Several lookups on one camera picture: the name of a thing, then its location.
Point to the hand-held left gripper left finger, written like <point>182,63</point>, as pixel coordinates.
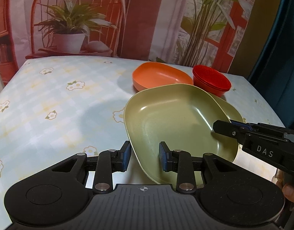
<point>125,155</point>

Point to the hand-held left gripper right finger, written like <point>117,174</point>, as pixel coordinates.
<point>163,157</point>

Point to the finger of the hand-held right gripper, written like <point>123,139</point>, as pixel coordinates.
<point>278,153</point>
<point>226,128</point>

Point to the green plate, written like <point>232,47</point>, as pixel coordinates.
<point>171,119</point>
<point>233,110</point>

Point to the person's right hand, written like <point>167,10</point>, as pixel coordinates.
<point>291,192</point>

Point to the orange plate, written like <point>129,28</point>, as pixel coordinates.
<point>159,75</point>

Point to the teal curtain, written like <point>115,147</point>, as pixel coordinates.
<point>276,52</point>

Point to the printed room scene backdrop cloth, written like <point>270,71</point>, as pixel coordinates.
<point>142,16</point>

